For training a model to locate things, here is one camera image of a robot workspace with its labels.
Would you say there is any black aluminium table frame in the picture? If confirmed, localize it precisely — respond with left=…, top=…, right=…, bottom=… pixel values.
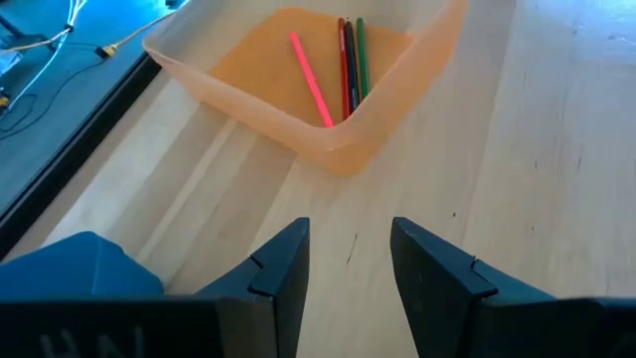
left=0, top=52, right=164, bottom=261

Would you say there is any green pencil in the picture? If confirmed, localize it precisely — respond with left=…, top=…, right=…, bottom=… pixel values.
left=355, top=17, right=372, bottom=100

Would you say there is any orange translucent plastic bin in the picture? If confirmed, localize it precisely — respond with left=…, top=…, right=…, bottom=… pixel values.
left=142, top=0, right=470, bottom=176

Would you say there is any dark blue plastic bin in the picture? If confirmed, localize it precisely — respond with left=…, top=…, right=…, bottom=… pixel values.
left=0, top=230, right=165, bottom=299

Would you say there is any cable with yellow connector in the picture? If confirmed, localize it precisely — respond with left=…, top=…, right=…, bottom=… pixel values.
left=93, top=7, right=180, bottom=60

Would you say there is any white floor cable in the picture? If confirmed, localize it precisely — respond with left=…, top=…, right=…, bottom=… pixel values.
left=0, top=0, right=89, bottom=111

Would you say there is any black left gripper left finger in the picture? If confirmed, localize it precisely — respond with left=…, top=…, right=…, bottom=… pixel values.
left=196, top=217, right=311, bottom=358

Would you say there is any red pencil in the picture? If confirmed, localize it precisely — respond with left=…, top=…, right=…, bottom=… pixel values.
left=337, top=17, right=352, bottom=121

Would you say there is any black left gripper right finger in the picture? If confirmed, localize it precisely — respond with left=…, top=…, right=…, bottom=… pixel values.
left=390, top=216, right=590, bottom=358

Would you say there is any pink pencil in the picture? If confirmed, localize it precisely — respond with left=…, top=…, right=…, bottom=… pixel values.
left=289, top=31, right=335, bottom=129

